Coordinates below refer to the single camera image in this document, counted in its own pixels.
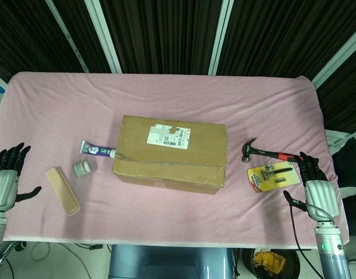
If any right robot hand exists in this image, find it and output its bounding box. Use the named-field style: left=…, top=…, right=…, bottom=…
left=283, top=151, right=341, bottom=222

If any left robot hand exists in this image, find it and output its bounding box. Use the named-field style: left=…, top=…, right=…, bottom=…
left=0, top=142, right=42, bottom=212

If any cardboard box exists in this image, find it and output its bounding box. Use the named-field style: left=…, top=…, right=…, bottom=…
left=112, top=115, right=227, bottom=196

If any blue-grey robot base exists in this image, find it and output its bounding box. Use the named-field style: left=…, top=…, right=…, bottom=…
left=108, top=244, right=234, bottom=279

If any beige plastic case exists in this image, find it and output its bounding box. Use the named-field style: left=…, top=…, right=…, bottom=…
left=45, top=166, right=81, bottom=217

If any yellow razor blister pack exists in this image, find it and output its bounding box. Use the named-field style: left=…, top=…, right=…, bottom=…
left=247, top=161, right=301, bottom=193

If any black red claw hammer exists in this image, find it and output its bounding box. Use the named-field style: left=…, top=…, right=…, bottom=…
left=241, top=137, right=305, bottom=163

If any black waste bin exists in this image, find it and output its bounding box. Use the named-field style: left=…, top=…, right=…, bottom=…
left=242, top=248, right=301, bottom=279

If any small white cream jar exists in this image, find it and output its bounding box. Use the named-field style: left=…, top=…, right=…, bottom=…
left=73, top=161, right=91, bottom=177

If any yellow bag in bin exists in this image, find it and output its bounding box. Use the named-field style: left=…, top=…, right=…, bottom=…
left=253, top=251, right=285, bottom=276

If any purple white toothpaste tube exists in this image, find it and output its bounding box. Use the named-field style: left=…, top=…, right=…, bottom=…
left=80, top=140, right=116, bottom=159

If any black floor plug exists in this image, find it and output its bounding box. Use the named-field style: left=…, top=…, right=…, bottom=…
left=76, top=243, right=104, bottom=251

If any pink tablecloth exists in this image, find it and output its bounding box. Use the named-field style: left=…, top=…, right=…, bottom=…
left=0, top=71, right=350, bottom=250

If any black right hand cable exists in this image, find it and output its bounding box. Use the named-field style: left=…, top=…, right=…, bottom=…
left=289, top=200, right=326, bottom=279

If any thin white frame post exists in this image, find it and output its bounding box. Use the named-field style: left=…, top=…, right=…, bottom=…
left=45, top=0, right=89, bottom=73

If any wide white frame post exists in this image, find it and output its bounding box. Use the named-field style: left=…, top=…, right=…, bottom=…
left=84, top=0, right=123, bottom=74

